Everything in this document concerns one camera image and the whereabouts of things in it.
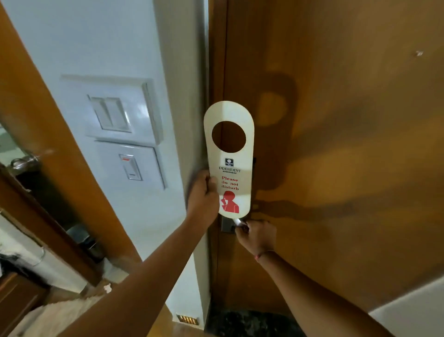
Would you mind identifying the person's right hand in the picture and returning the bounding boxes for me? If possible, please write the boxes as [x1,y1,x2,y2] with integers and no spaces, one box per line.
[235,220,277,258]

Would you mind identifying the person's left hand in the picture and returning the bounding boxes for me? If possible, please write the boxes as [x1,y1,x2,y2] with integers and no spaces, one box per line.
[187,170,220,230]

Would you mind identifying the white door hanger sign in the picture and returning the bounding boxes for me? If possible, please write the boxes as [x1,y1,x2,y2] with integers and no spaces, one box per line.
[203,101,255,219]

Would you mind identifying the person's right forearm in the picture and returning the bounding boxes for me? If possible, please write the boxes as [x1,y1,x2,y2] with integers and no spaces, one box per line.
[256,251,396,337]

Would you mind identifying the person's left forearm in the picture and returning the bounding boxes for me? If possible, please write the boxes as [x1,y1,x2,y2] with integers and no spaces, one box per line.
[57,212,212,337]

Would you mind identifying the brown wooden side door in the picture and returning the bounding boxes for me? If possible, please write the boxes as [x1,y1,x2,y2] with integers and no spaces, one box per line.
[0,3,143,287]

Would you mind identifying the white single switch plate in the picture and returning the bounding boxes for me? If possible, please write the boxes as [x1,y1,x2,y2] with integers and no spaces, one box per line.
[94,140,168,191]

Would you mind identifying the white double light switch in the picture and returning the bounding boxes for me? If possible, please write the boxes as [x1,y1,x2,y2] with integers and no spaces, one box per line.
[60,74,164,146]

